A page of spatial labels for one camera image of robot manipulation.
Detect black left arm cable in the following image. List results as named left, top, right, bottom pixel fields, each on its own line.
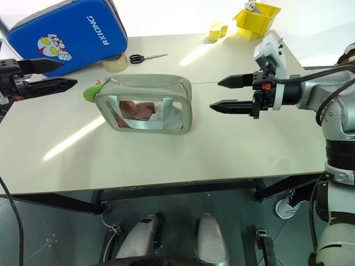
left=0, top=175, right=25, bottom=266

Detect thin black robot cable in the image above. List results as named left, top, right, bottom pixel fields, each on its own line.
left=308, top=171, right=337, bottom=263

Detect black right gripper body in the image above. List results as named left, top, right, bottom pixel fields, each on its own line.
left=249, top=69, right=278, bottom=120

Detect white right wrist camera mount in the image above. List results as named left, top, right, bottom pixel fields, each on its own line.
left=253, top=34, right=288, bottom=112

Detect silver robot right leg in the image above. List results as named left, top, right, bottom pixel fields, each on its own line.
left=195, top=213, right=231, bottom=263

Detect green plush zipper charm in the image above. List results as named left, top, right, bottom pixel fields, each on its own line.
left=84, top=82, right=104, bottom=103

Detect red-brown plastic packet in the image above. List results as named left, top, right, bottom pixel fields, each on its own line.
left=117, top=100, right=156, bottom=129

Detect silver robot left leg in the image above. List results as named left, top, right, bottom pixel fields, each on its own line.
left=114, top=212, right=165, bottom=263

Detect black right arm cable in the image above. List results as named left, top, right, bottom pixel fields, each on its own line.
left=263, top=63, right=355, bottom=127

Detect clear adhesive tape roll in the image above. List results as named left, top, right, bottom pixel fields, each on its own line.
left=102, top=53, right=129, bottom=73

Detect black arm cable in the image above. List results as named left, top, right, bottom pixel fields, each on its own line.
left=263, top=63, right=355, bottom=127
left=0, top=175, right=25, bottom=266

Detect black floor anchor bracket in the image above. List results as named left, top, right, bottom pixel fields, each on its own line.
left=103, top=224, right=121, bottom=263
left=256, top=228, right=278, bottom=266

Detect small yellow box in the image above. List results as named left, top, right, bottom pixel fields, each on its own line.
left=209, top=23, right=222, bottom=43

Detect blue padded cartoon case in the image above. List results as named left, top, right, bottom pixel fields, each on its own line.
left=6, top=0, right=129, bottom=78

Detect black metal table frame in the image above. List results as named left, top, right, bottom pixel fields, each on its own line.
left=10, top=177, right=328, bottom=217

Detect silver robot leg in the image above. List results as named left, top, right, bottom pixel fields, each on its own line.
left=195, top=213, right=231, bottom=263
left=114, top=212, right=165, bottom=263

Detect green transparent toiletry pouch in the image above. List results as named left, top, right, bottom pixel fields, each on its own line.
left=94, top=74, right=194, bottom=137

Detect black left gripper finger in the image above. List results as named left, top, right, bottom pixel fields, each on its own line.
left=17, top=58, right=65, bottom=75
left=21, top=77, right=79, bottom=98

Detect yellow plastic parts bin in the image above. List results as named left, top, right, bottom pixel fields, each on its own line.
left=232, top=1, right=282, bottom=41

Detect thin white floor wire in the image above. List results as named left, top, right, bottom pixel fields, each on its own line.
left=100, top=211, right=119, bottom=233

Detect white sneaker with black laces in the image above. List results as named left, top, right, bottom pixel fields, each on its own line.
left=275, top=188, right=306, bottom=220

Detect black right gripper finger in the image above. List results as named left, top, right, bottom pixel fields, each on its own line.
left=217, top=73, right=255, bottom=90
left=209, top=100, right=254, bottom=116

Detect black-handled scissors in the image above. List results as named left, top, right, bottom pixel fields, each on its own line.
left=129, top=53, right=169, bottom=65

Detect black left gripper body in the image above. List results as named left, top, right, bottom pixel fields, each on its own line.
left=0, top=59, right=29, bottom=101

